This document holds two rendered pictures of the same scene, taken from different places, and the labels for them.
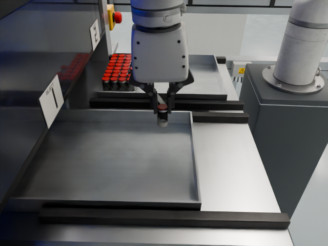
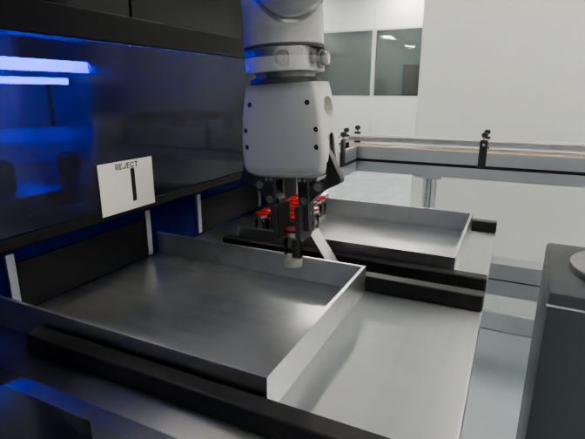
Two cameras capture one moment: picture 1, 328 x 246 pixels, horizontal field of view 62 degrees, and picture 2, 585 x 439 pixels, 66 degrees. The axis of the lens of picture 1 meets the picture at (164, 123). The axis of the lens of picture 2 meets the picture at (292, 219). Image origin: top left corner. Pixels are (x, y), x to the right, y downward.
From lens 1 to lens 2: 0.26 m
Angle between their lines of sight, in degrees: 31
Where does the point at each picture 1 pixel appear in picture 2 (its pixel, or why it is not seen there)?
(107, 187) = (154, 334)
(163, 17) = (275, 56)
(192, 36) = (500, 233)
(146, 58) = (259, 130)
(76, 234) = (56, 377)
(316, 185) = not seen: outside the picture
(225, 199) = (341, 407)
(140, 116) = (279, 264)
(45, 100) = (110, 175)
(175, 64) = (302, 142)
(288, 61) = not seen: outside the picture
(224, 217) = (301, 421)
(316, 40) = not seen: outside the picture
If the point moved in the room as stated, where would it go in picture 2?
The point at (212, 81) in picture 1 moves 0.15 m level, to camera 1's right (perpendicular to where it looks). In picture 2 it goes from (450, 249) to (556, 264)
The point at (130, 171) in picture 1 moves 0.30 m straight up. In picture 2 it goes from (207, 326) to (191, 30)
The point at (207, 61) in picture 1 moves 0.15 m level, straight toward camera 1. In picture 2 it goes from (458, 224) to (432, 246)
